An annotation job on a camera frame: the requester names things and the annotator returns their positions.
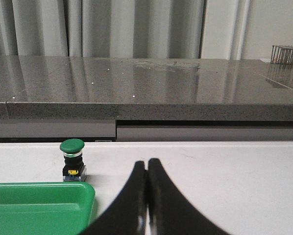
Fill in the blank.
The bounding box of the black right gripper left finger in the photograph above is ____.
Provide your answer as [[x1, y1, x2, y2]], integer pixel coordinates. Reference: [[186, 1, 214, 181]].
[[82, 161, 147, 235]]

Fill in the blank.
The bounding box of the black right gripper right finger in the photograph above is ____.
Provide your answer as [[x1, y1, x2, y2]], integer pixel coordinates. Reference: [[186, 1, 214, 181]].
[[147, 158, 228, 235]]

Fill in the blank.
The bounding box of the green mushroom push button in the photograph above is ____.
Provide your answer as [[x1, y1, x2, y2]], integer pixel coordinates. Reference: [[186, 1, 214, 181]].
[[60, 139, 87, 182]]

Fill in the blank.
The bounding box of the green plastic tray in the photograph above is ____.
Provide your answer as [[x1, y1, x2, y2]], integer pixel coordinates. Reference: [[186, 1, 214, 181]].
[[0, 182, 96, 235]]

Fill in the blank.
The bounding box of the grey stone counter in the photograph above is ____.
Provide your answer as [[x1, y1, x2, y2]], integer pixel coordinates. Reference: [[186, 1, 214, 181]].
[[0, 55, 293, 142]]

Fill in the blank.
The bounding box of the grey pleated curtain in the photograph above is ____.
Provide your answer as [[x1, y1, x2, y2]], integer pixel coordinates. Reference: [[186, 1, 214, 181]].
[[0, 0, 250, 59]]

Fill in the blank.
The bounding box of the wire basket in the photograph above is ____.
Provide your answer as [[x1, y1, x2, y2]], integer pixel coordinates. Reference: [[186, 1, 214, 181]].
[[270, 45, 293, 65]]

